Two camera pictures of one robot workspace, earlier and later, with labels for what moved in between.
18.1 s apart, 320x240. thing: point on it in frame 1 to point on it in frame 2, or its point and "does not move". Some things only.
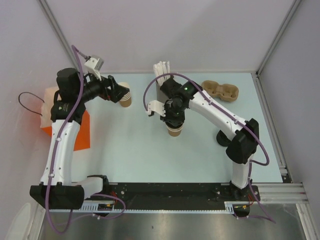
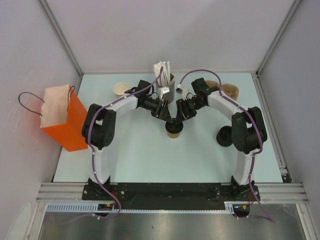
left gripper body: x=105 y=92 to x=157 y=112
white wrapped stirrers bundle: x=161 y=69 does not move
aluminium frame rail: x=281 y=193 does not move
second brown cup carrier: x=225 y=92 does not move
